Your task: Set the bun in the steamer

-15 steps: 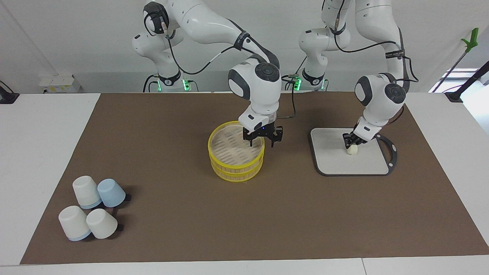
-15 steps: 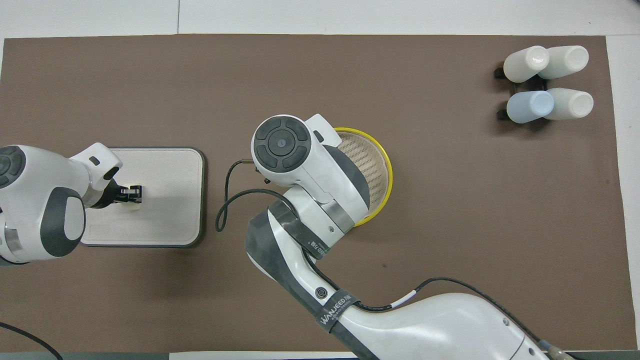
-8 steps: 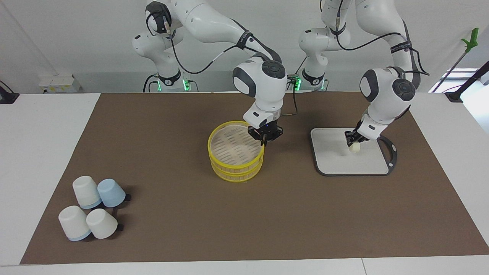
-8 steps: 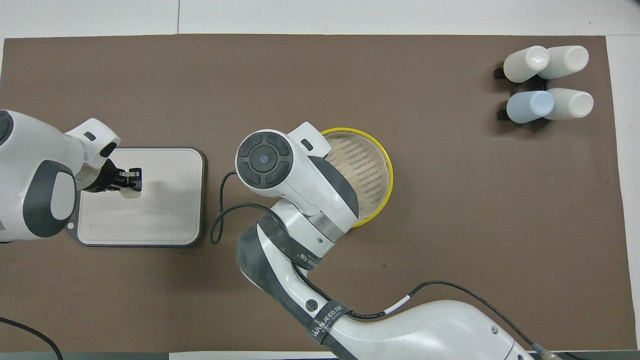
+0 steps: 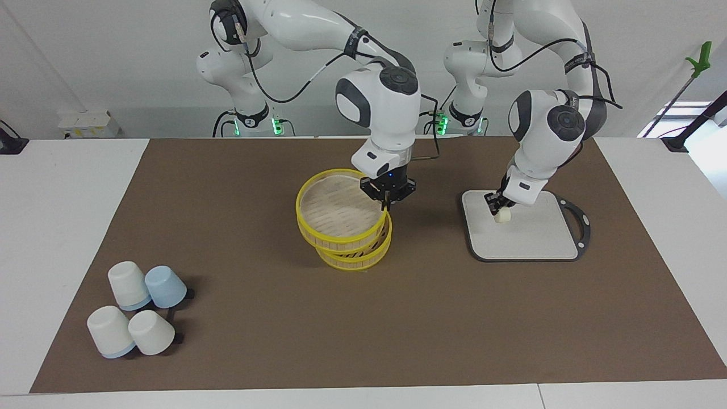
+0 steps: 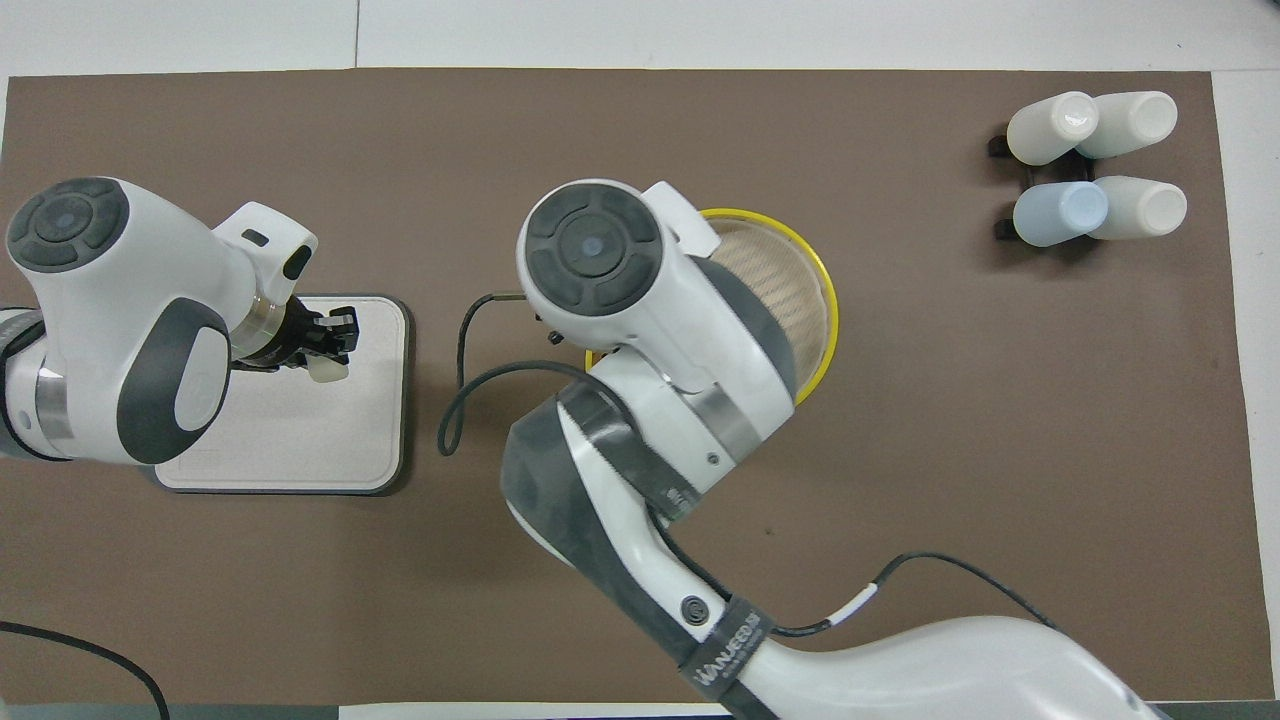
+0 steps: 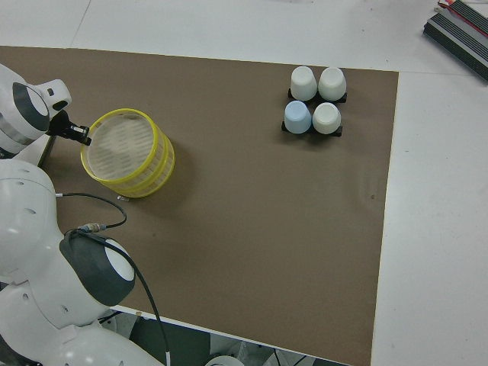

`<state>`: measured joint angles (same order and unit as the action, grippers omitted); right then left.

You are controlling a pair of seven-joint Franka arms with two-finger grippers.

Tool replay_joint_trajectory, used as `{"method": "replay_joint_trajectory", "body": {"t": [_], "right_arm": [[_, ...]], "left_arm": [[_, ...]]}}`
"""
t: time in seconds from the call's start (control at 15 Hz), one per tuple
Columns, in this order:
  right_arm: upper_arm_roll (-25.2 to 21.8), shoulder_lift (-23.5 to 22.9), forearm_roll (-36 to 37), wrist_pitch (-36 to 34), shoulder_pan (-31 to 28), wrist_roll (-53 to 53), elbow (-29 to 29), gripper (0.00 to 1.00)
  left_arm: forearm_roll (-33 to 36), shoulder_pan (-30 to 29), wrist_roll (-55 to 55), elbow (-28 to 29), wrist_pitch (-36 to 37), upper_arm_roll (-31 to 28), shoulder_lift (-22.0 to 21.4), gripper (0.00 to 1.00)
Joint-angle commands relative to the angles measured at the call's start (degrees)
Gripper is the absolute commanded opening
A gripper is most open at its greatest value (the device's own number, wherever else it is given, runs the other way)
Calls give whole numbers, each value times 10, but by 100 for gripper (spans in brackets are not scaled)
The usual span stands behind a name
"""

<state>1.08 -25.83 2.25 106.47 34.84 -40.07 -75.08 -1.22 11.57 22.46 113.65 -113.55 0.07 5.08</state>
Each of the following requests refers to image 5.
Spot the yellow rimmed bamboo steamer tier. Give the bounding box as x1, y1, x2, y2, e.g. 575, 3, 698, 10
295, 169, 393, 254

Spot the yellow rimmed bamboo steamer base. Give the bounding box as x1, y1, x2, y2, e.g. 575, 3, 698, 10
315, 213, 394, 272

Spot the brown table mat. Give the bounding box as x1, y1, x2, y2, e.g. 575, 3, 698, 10
30, 136, 727, 394

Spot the light blue plastic cup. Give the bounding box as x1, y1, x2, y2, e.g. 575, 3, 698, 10
144, 265, 187, 309

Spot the green tipped pole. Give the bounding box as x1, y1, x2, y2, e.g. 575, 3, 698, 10
641, 41, 713, 138

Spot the white plastic cup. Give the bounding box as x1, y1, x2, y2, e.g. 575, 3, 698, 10
128, 310, 176, 356
107, 261, 152, 311
86, 306, 137, 359

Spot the white box stack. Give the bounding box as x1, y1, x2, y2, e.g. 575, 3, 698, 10
57, 110, 122, 139

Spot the grey cutting board black handle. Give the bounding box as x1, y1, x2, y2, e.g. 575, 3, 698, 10
461, 190, 592, 263

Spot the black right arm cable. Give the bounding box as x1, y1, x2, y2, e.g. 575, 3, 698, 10
211, 10, 441, 162

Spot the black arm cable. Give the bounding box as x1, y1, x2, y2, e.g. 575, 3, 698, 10
211, 10, 441, 162
487, 0, 624, 110

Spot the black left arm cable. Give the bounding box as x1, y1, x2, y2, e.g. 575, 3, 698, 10
487, 0, 624, 110

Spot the black clamp mount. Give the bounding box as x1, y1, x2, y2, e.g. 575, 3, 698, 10
0, 119, 30, 156

